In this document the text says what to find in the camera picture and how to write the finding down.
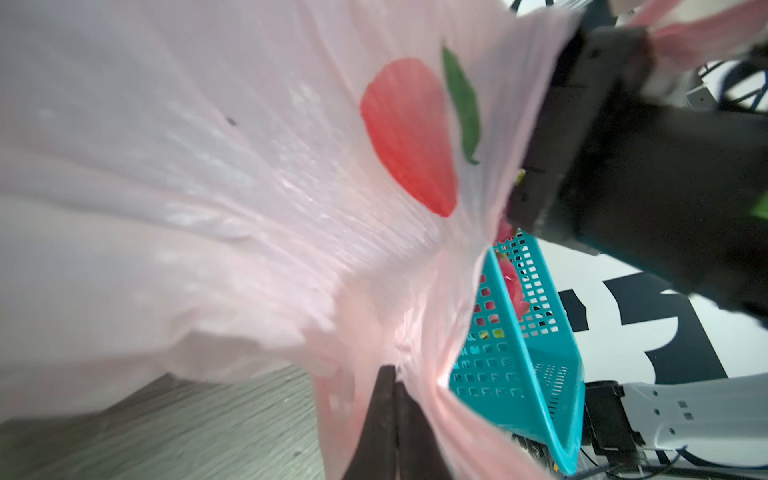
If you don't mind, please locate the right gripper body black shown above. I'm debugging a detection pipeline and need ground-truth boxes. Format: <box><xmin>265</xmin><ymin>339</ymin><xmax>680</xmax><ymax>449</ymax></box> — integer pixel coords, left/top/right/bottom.
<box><xmin>506</xmin><ymin>27</ymin><xmax>653</xmax><ymax>255</ymax></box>

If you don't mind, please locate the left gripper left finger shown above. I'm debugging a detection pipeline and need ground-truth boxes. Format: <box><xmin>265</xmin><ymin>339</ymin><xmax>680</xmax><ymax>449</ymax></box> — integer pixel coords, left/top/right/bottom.
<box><xmin>342</xmin><ymin>366</ymin><xmax>397</xmax><ymax>480</ymax></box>

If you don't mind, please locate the teal plastic basket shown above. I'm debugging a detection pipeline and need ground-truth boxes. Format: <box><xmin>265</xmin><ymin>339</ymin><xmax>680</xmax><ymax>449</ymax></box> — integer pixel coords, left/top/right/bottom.
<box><xmin>450</xmin><ymin>231</ymin><xmax>585</xmax><ymax>475</ymax></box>

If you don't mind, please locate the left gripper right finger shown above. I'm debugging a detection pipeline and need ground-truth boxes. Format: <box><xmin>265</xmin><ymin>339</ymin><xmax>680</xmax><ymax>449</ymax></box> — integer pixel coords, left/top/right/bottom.
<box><xmin>395</xmin><ymin>382</ymin><xmax>453</xmax><ymax>480</ymax></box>

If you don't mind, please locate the pink plastic bag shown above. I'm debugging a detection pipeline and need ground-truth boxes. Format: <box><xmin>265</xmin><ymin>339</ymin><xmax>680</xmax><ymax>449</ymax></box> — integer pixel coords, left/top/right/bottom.
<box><xmin>0</xmin><ymin>0</ymin><xmax>768</xmax><ymax>480</ymax></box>

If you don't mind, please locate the red dragon fruit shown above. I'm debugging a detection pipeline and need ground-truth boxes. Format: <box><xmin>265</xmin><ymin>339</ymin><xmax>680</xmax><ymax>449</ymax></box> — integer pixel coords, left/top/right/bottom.
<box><xmin>496</xmin><ymin>253</ymin><xmax>530</xmax><ymax>319</ymax></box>

